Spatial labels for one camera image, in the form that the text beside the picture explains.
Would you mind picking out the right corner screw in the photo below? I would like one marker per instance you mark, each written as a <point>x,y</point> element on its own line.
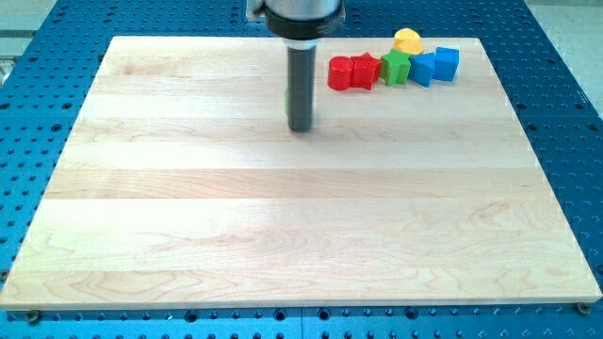
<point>583,308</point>

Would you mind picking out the red circle block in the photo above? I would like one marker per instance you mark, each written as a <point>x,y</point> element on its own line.
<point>340,72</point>

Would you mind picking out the light wooden board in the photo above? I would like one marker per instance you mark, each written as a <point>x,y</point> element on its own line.
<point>180,186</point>

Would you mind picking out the corner screw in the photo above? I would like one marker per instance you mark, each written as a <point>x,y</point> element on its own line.
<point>583,308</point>
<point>32,317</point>

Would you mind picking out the yellow block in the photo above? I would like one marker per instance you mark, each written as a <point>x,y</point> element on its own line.
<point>408,41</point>

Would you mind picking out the red star block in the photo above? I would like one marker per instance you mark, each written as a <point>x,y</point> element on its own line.
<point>365,71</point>

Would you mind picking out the green star block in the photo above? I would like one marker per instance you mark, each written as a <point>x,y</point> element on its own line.
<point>395,67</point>

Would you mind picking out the left corner screw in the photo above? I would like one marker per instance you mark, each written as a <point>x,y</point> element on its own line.
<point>32,317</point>

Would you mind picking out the blue cube block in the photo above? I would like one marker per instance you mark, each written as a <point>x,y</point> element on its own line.
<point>445,63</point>

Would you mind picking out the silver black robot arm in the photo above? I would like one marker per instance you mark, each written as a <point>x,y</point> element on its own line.
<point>301,23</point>

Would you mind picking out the green circle block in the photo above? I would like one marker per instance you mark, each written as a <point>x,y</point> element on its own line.
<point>286,101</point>

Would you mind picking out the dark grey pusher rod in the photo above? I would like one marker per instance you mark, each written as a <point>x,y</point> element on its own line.
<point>300,88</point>

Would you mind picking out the blue triangle block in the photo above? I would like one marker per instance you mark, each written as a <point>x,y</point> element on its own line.
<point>422,69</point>

